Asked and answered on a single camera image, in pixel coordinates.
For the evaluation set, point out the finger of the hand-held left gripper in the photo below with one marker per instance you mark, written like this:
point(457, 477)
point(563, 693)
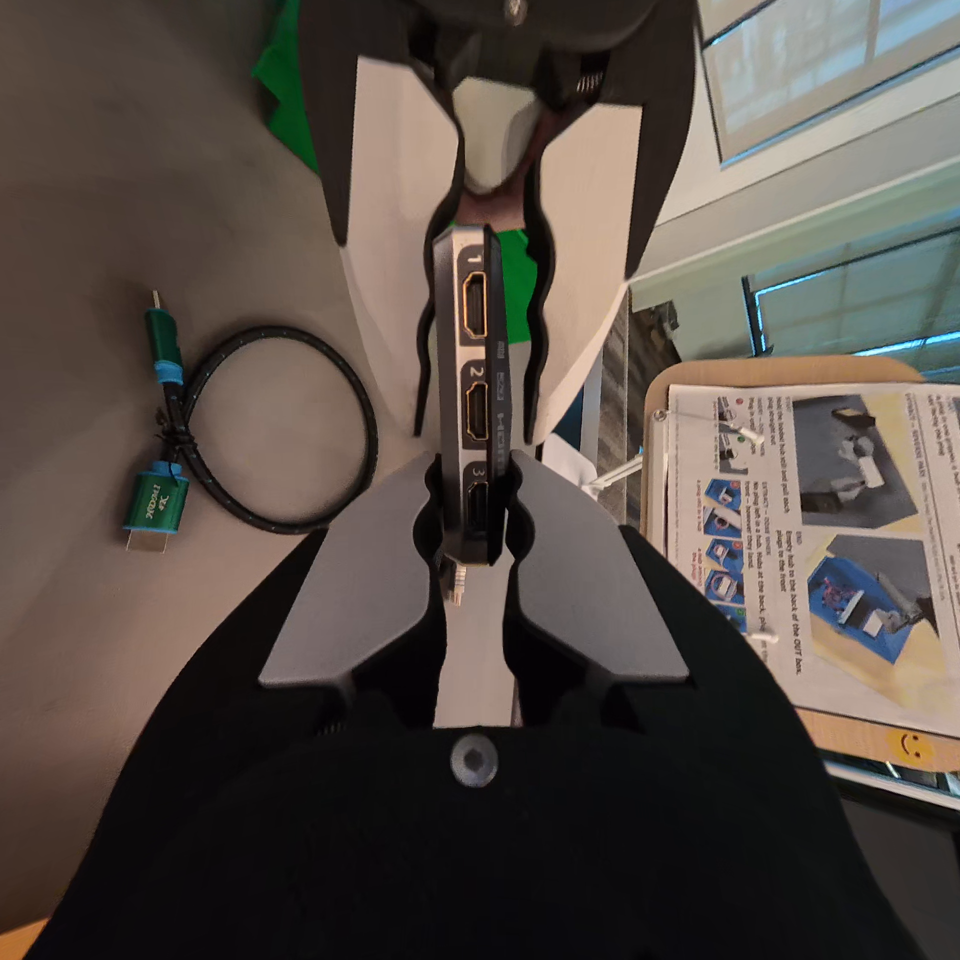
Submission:
point(390, 187)
point(592, 225)

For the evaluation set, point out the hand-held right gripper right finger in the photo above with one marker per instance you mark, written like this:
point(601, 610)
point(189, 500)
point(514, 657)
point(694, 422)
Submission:
point(592, 600)

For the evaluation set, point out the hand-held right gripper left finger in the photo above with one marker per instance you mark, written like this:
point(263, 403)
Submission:
point(352, 600)

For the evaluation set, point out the green plastic bin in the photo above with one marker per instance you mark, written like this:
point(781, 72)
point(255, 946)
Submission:
point(289, 97)

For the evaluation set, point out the grey metal port hub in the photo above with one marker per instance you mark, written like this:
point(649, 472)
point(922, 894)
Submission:
point(465, 390)

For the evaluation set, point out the printed instruction sheet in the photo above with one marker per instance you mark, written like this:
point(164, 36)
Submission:
point(780, 540)

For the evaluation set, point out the yellow smiley sticker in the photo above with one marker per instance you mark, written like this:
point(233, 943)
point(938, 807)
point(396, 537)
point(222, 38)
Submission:
point(910, 748)

